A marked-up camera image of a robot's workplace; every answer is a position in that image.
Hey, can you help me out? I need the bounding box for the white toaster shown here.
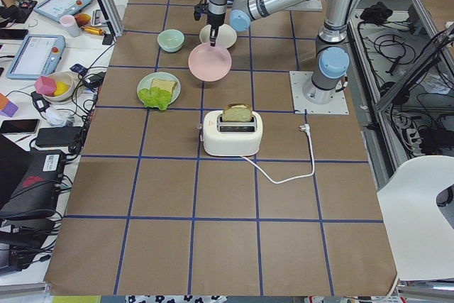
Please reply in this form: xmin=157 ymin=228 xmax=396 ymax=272
xmin=201 ymin=110 xmax=263 ymax=157

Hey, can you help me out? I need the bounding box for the bread slice on plate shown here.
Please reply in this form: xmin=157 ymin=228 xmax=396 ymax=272
xmin=150 ymin=78 xmax=177 ymax=95

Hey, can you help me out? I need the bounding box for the black smartphone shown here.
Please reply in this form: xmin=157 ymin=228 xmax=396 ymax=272
xmin=1 ymin=119 xmax=40 ymax=134

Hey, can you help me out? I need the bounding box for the green bowl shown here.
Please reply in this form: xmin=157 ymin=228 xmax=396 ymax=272
xmin=157 ymin=29 xmax=184 ymax=53

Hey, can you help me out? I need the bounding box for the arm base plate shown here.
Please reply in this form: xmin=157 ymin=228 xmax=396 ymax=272
xmin=285 ymin=0 xmax=323 ymax=12
xmin=289 ymin=71 xmax=349 ymax=115

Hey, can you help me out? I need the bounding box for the teach pendant far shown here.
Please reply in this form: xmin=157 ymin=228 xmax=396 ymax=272
xmin=34 ymin=0 xmax=93 ymax=22

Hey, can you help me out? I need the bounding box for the white chair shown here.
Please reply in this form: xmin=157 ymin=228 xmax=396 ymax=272
xmin=377 ymin=155 xmax=453 ymax=281

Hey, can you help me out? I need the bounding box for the beige bowl with toys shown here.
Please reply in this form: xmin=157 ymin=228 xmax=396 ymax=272
xmin=34 ymin=71 xmax=78 ymax=104

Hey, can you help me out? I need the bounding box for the pink plate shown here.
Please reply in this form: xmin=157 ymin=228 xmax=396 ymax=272
xmin=188 ymin=43 xmax=232 ymax=82

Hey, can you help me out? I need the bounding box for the green lettuce leaf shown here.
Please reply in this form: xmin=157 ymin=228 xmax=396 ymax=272
xmin=138 ymin=87 xmax=172 ymax=111

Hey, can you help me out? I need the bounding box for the bread slice in toaster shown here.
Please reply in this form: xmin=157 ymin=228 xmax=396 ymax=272
xmin=221 ymin=104 xmax=253 ymax=122

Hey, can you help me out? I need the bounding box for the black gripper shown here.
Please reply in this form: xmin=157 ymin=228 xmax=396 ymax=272
xmin=194 ymin=0 xmax=230 ymax=47

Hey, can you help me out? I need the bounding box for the teach pendant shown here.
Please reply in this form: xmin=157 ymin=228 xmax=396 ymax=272
xmin=34 ymin=0 xmax=93 ymax=22
xmin=6 ymin=34 xmax=66 ymax=80

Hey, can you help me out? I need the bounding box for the teach pendant near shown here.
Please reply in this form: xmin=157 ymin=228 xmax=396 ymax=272
xmin=6 ymin=34 xmax=66 ymax=80

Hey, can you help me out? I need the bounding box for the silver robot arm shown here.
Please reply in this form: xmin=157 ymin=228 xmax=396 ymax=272
xmin=194 ymin=0 xmax=357 ymax=105

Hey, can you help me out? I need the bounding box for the green plate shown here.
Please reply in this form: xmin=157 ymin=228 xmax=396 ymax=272
xmin=137 ymin=72 xmax=181 ymax=111

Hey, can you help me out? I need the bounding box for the pink cup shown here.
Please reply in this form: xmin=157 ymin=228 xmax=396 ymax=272
xmin=59 ymin=15 xmax=81 ymax=37

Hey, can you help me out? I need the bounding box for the white toaster power cable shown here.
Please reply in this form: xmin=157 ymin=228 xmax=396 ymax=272
xmin=239 ymin=123 xmax=316 ymax=185

